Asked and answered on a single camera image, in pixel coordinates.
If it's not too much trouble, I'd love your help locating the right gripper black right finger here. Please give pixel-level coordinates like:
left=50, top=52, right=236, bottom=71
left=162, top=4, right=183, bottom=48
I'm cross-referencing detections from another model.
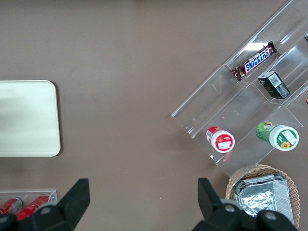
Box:
left=192, top=178, right=299, bottom=231

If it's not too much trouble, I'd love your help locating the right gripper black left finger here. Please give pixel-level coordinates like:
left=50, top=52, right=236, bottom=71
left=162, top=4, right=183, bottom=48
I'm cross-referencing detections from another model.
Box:
left=14, top=178, right=91, bottom=231

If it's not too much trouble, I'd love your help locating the tan wicker basket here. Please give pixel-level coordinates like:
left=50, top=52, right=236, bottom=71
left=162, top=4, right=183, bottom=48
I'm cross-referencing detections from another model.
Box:
left=225, top=164, right=301, bottom=231

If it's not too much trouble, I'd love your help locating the beige plastic tray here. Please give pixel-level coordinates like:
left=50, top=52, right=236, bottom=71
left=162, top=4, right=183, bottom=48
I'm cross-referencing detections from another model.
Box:
left=0, top=79, right=61, bottom=158

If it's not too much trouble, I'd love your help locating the clear acrylic bottle rack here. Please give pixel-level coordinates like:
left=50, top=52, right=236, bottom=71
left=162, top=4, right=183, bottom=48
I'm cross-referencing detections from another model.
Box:
left=0, top=189, right=58, bottom=217

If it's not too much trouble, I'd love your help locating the red cola bottle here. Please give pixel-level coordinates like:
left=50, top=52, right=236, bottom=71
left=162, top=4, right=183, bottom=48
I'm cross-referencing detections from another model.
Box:
left=16, top=194, right=51, bottom=221
left=0, top=197, right=24, bottom=215

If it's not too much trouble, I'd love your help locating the silver foil container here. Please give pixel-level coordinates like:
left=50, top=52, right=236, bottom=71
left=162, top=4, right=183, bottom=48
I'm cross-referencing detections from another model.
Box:
left=231, top=174, right=295, bottom=228

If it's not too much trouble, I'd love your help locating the red cup with white lid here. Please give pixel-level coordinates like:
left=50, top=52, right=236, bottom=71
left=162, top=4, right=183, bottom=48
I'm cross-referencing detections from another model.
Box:
left=205, top=126, right=235, bottom=153

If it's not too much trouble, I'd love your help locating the green cup with white lid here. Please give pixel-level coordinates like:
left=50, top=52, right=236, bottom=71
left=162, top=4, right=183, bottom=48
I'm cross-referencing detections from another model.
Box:
left=255, top=120, right=300, bottom=152

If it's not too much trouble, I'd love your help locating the clear acrylic tiered shelf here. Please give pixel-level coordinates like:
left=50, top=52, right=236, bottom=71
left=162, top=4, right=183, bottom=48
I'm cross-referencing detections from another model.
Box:
left=167, top=0, right=308, bottom=179

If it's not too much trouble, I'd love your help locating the small black carton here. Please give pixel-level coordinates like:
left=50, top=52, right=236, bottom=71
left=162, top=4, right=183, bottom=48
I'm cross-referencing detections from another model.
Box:
left=257, top=71, right=291, bottom=99

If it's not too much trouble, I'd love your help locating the Snickers chocolate bar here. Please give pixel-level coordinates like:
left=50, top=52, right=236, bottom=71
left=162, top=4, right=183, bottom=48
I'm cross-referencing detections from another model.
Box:
left=231, top=41, right=278, bottom=81

